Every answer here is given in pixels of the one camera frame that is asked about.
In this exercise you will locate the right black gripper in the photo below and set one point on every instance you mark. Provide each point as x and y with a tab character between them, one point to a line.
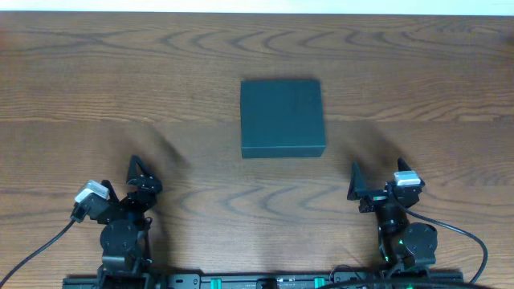
380	201

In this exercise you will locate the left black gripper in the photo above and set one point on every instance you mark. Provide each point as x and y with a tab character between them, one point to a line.
131	199

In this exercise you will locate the dark green box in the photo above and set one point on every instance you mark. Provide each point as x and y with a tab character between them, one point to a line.
281	118

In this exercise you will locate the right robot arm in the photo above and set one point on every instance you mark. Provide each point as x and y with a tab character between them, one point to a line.
404	245

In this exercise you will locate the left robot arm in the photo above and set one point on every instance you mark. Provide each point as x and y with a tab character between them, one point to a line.
126	258

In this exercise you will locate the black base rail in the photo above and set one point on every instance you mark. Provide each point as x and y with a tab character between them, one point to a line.
359	279

